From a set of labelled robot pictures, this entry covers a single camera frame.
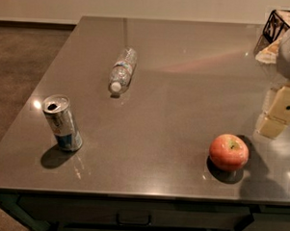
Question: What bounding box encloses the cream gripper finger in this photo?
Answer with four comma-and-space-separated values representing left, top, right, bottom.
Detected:
255, 113, 287, 140
268, 83, 290, 125

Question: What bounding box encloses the silver blue energy drink can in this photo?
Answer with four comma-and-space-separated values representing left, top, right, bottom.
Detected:
42, 94, 83, 152

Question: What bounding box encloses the dark cabinet drawer with handle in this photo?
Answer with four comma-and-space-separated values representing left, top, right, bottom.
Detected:
17, 196, 250, 230

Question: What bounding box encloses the clear plastic water bottle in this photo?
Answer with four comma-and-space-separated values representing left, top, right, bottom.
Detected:
109, 47, 137, 95

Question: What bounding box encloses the red apple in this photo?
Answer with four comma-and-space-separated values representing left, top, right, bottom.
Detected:
209, 134, 249, 172

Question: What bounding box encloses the black wire basket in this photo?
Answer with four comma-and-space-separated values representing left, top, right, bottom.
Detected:
262, 10, 290, 43

